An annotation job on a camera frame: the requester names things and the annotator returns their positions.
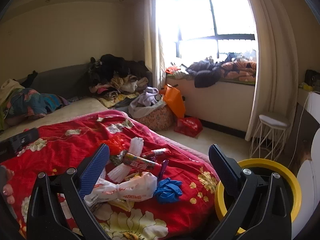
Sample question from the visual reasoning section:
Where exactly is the blue rubber glove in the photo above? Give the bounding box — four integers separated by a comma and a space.
153, 178, 183, 204

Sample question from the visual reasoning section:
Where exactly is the white foam net sleeve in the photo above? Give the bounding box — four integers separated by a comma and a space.
107, 137, 144, 184

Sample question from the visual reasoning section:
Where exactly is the white printed plastic bag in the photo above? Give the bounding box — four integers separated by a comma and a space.
84, 172, 157, 207

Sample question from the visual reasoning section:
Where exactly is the red plastic bag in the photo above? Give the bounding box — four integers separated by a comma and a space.
104, 135, 126, 155

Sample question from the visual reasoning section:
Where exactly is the red cylindrical snack can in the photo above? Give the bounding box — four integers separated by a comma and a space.
123, 153, 161, 173

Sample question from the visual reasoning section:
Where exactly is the yellow rimmed trash bin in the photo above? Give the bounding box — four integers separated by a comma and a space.
214, 158, 302, 223

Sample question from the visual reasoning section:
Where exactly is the left hand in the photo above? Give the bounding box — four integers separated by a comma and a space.
1, 165, 15, 205

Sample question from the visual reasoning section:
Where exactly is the blue floral bedding bundle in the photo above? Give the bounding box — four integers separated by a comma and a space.
1, 79, 69, 131

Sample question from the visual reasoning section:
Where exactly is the red floral blanket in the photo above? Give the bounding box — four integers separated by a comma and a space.
4, 110, 218, 239

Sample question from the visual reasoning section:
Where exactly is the red bag on floor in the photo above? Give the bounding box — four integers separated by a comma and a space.
174, 117, 203, 138

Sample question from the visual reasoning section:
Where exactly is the beige bed mattress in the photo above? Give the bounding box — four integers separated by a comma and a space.
1, 98, 108, 141

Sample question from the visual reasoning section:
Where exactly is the purple snack wrapper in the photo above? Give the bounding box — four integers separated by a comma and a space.
158, 160, 169, 180

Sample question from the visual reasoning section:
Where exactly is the red white candy wrapper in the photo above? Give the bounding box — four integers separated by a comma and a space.
140, 148, 171, 159

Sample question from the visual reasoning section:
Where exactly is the grey headboard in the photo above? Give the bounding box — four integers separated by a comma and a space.
18, 64, 91, 100

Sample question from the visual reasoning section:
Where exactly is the green patterned snack wrapper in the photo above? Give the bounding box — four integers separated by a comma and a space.
110, 150, 127, 166

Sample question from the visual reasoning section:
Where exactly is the right cream curtain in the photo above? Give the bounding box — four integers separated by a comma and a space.
245, 0, 298, 141

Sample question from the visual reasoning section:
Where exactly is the floral laundry basket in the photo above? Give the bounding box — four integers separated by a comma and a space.
135, 105, 174, 132

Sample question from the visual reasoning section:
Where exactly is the white desk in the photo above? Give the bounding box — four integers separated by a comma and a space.
297, 88, 320, 123

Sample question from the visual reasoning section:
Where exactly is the orange paper bag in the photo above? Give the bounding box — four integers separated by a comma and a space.
159, 84, 186, 118

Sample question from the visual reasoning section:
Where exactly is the orange patterned quilt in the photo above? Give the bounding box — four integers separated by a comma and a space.
220, 59, 257, 83

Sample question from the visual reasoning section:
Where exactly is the dark blue jacket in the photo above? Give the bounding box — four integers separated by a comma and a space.
186, 60, 222, 88

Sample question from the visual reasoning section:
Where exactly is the pile of clothes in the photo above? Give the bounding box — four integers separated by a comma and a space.
87, 54, 166, 119

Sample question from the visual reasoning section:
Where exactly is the left sheer curtain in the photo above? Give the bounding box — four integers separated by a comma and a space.
144, 0, 166, 89

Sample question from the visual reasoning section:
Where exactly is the white wire stool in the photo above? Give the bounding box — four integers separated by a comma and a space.
249, 112, 290, 161

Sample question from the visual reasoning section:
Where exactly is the white charging cable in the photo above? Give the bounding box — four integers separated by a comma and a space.
287, 92, 312, 169

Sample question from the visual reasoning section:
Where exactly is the window frame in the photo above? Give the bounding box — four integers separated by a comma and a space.
175, 0, 257, 59

